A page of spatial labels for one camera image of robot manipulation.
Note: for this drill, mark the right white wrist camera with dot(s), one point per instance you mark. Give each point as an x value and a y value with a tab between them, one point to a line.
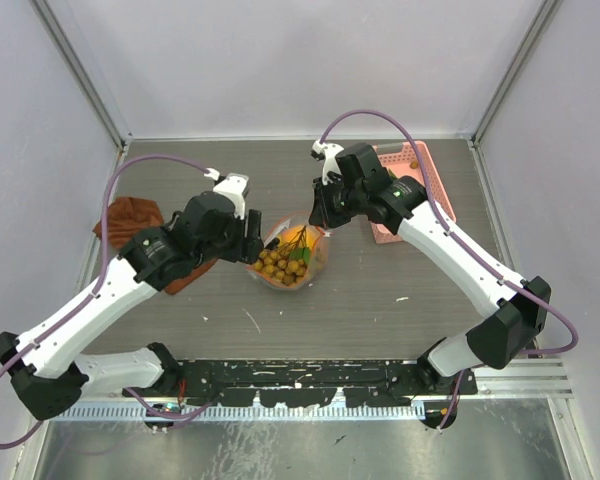
326	153

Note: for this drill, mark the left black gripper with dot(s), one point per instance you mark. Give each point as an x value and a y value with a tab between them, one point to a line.
253	240

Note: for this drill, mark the brown longan bunch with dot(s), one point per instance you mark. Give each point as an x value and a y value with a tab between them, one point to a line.
282	268

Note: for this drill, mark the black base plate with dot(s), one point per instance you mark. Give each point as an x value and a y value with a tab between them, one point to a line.
295	384

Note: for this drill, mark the orange peach toy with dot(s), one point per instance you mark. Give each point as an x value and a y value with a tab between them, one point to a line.
298	236

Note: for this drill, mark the brown cloth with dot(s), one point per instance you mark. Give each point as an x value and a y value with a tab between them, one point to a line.
130	220

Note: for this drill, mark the clear orange-zip bag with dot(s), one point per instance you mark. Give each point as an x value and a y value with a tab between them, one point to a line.
320	249

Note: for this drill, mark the slotted cable duct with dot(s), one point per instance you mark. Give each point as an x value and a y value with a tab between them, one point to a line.
119	411

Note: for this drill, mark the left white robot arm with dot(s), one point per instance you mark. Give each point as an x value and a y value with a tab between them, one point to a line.
47	366

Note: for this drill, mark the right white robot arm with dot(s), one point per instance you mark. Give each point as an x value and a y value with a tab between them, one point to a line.
353	182

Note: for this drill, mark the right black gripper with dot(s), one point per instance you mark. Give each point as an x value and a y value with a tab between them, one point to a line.
322	215

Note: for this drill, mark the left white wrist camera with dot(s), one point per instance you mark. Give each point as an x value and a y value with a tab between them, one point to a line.
234	186

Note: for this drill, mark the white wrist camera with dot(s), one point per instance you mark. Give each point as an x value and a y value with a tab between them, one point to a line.
234	186
326	153

